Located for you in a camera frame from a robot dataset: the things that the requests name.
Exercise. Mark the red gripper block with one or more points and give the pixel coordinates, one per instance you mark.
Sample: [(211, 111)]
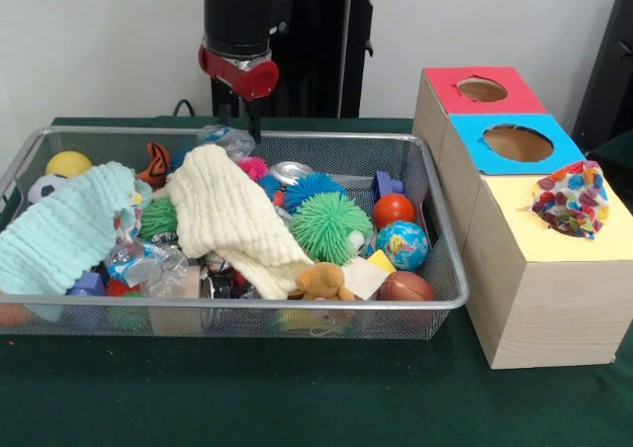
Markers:
[(257, 81)]

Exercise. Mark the red ball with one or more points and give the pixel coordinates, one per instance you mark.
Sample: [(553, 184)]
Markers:
[(393, 210)]

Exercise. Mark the wooden box with three holes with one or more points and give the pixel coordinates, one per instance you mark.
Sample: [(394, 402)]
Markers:
[(544, 308)]

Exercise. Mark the orange tiger plush toy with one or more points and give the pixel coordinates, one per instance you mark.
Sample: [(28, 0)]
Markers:
[(155, 165)]

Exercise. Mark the large green spiky ball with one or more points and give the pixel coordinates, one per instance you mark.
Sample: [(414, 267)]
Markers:
[(331, 227)]

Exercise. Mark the black and white soccer ball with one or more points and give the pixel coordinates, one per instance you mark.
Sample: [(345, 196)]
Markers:
[(44, 187)]

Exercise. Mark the blue spiky ball with eyes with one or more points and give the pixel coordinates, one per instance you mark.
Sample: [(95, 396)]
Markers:
[(311, 187)]

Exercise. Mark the dark green table cloth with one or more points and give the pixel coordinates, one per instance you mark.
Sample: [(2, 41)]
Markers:
[(618, 151), (297, 397)]

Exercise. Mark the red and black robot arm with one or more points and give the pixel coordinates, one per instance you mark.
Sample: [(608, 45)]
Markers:
[(237, 22)]

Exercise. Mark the globe print ball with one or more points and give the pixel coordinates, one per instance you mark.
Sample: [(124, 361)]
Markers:
[(401, 245)]

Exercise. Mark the brown toy football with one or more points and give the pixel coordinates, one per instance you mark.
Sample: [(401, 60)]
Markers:
[(406, 287)]

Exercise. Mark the yellow ball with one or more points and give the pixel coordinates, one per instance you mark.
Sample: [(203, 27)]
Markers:
[(69, 164)]

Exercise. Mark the black upright panel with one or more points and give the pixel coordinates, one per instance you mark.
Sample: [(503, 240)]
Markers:
[(610, 71)]

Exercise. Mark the multicoloured heart print cloth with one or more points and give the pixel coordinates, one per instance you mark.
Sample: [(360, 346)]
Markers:
[(573, 205)]

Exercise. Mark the mint green waffle cloth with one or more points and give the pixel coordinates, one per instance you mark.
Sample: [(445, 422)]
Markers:
[(59, 229)]

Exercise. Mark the clear blue plastic packet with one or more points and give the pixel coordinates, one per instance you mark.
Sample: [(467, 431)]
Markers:
[(230, 140)]

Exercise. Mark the cream waffle cloth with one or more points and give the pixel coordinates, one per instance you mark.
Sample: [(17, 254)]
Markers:
[(222, 209)]

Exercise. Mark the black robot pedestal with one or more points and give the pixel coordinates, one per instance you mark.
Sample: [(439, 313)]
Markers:
[(321, 46)]

